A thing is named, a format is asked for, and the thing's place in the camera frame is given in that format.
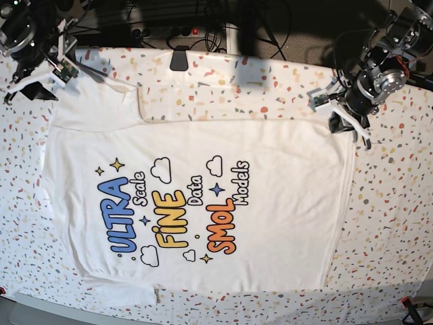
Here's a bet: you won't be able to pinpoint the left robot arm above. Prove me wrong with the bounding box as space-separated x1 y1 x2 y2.
329 1 432 149

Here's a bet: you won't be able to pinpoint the black cables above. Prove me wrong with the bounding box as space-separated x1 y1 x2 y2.
165 0 295 62

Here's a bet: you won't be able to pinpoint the black table clamp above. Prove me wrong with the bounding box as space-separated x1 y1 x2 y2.
170 45 189 72

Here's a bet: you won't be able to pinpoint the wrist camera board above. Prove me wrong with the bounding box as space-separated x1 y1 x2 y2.
307 88 333 114
51 58 78 87

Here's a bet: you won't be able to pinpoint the grey metal post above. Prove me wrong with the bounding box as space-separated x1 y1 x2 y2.
225 22 240 56

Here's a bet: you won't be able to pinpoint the white printed T-shirt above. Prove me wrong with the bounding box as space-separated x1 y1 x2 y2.
42 72 355 305

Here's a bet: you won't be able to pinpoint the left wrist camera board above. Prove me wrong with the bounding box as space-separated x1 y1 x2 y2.
307 88 333 114

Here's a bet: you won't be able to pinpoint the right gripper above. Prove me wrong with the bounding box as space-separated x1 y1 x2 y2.
3 18 78 104

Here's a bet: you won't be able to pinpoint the red black corner clamp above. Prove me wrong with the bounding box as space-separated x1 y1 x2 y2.
401 297 425 325

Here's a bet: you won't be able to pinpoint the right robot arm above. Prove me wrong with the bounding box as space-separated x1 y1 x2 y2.
1 1 78 104

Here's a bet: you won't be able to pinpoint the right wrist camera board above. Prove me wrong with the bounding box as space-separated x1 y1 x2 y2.
51 58 78 87

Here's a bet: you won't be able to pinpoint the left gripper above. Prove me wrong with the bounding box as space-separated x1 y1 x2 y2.
326 72 381 149

